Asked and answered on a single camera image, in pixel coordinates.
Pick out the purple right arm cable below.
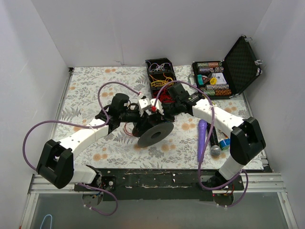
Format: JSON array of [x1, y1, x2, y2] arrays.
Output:
[[153, 80, 249, 208]]

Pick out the yellow wire bundle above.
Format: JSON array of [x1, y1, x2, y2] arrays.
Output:
[[151, 76, 174, 88]]

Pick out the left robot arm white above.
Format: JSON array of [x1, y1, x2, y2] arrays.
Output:
[[36, 93, 151, 191]]

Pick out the black poker chip case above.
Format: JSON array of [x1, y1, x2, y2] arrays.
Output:
[[192, 35, 262, 99]]

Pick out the blue loop cord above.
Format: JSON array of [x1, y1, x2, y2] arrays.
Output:
[[39, 214, 54, 229]]

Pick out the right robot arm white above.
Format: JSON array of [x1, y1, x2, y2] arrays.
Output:
[[151, 81, 266, 190]]

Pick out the yellow big blind button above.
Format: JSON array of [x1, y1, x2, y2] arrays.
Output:
[[210, 77, 217, 85]]

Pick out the blue green brick block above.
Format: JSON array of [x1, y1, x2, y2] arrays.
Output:
[[219, 138, 230, 151]]

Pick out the long red cable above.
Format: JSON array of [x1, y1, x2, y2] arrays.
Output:
[[123, 123, 139, 137]]

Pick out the red wire bundle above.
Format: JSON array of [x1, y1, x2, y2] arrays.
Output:
[[153, 89, 176, 104]]

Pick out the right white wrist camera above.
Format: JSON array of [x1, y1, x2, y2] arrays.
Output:
[[150, 98, 164, 115]]

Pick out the black compartment cable box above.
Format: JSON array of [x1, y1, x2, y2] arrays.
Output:
[[145, 58, 176, 98]]

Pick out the black glitter microphone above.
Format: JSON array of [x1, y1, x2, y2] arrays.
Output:
[[209, 127, 222, 157]]

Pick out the white purple wire bundle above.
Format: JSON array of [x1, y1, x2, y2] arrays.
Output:
[[149, 61, 171, 73]]

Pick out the floral patterned table mat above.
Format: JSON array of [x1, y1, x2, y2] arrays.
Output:
[[45, 66, 265, 170]]

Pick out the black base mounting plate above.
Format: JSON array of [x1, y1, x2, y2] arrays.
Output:
[[74, 168, 245, 202]]

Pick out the grey perforated cable spool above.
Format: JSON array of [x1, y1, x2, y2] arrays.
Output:
[[137, 121, 174, 148]]

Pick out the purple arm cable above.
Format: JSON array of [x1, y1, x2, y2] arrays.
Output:
[[153, 80, 249, 208], [22, 82, 146, 216]]

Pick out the white card deck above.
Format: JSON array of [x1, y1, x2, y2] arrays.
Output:
[[212, 73, 227, 84]]

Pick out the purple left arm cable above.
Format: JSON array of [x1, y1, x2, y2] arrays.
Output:
[[22, 82, 146, 216]]

